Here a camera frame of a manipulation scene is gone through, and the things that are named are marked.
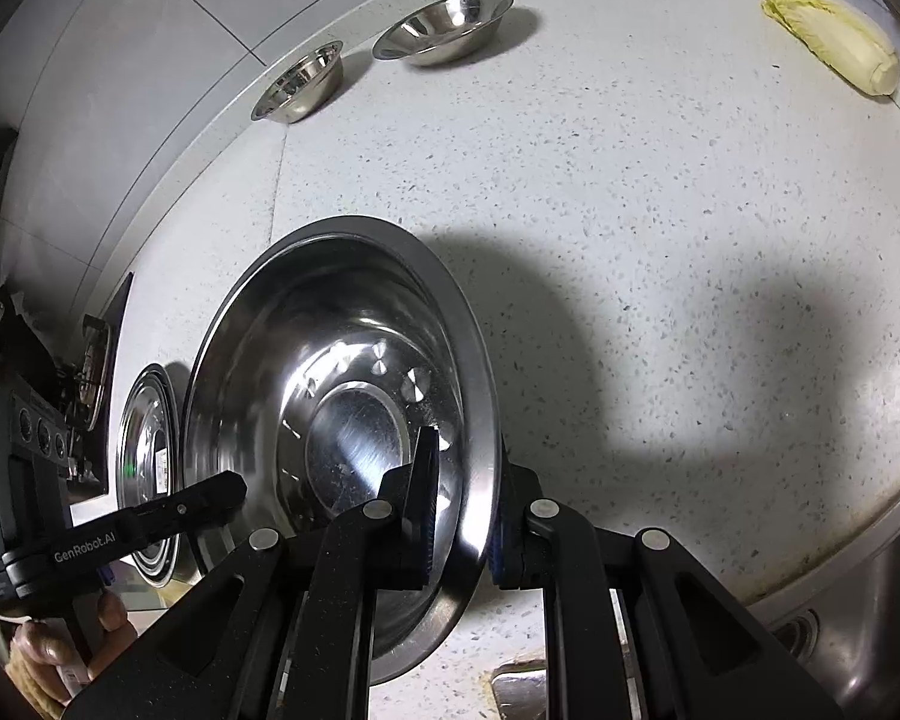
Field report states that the black glass gas stove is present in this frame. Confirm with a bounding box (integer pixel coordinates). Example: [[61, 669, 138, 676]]
[[82, 272, 134, 500]]

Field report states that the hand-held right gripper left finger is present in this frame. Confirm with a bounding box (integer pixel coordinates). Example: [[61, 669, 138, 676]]
[[60, 426, 442, 720]]

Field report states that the napa cabbage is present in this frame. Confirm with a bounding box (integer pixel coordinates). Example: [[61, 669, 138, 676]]
[[759, 0, 900, 98]]

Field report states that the person's left hand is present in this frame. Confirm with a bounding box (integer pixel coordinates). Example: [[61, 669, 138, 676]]
[[9, 589, 140, 707]]

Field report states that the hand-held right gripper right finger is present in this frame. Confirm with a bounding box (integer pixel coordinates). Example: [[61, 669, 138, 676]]
[[487, 457, 848, 720]]

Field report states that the person's left forearm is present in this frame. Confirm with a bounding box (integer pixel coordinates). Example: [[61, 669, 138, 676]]
[[4, 656, 70, 720]]

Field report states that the steel sink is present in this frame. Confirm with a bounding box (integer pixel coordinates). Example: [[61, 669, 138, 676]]
[[487, 540, 900, 720]]

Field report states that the small steel bowl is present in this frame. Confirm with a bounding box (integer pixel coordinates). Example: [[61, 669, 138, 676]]
[[251, 40, 344, 125], [371, 0, 515, 67]]

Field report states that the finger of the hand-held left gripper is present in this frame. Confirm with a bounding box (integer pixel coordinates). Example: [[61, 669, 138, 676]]
[[130, 469, 248, 542]]

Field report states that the small labelled steel plate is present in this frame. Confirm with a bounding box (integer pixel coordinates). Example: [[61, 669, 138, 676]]
[[116, 364, 185, 541]]

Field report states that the large steel bowl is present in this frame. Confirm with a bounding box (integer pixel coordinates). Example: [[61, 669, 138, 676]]
[[182, 216, 502, 687]]

